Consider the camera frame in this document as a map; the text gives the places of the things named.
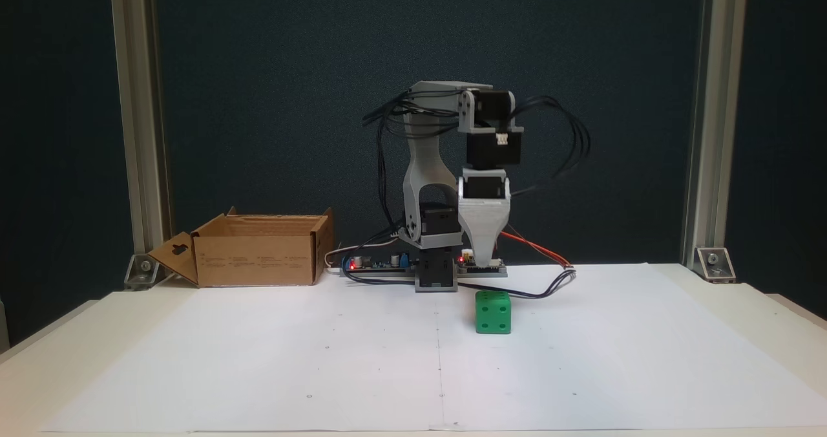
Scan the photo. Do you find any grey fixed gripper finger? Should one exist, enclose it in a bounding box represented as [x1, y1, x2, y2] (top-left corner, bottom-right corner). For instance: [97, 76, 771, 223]
[459, 198, 512, 265]

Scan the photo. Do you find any green die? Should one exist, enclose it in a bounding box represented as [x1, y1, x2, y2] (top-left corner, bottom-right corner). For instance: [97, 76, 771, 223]
[475, 290, 512, 335]

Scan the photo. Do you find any circuit board with blue capacitor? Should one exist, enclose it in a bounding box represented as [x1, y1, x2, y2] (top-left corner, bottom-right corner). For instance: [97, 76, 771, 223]
[342, 250, 415, 272]

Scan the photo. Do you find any brown cardboard box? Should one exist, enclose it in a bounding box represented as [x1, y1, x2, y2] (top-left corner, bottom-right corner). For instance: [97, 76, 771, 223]
[147, 207, 335, 288]

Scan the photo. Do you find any circuit board with jumper wires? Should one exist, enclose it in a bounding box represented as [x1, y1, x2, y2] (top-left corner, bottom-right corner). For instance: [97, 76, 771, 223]
[457, 248, 505, 270]

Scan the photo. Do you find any orange and red wire pair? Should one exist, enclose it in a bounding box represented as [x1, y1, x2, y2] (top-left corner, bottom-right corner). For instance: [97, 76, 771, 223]
[499, 229, 573, 270]

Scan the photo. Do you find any black cable with white connector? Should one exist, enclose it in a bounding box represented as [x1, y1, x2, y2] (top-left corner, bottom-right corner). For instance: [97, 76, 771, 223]
[346, 266, 577, 300]

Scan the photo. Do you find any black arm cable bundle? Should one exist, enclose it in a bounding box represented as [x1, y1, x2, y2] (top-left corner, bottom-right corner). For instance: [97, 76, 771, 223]
[362, 88, 467, 240]

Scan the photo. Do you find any grey base plate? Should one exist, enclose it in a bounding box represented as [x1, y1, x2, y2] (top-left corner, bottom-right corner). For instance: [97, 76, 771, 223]
[339, 266, 508, 279]

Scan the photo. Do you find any black gripper cable bundle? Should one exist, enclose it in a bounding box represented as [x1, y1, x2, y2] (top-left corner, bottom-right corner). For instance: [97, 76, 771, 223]
[509, 96, 592, 198]

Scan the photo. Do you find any thin white cable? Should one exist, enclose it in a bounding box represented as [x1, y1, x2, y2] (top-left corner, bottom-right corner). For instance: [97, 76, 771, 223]
[324, 243, 388, 273]

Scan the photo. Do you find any metal corner bracket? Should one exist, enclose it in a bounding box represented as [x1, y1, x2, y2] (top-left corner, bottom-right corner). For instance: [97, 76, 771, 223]
[695, 247, 737, 284]
[124, 253, 161, 291]

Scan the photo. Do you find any aluminium frame post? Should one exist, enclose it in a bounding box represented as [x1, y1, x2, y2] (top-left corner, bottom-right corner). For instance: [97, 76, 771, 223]
[680, 0, 750, 270]
[109, 0, 173, 264]

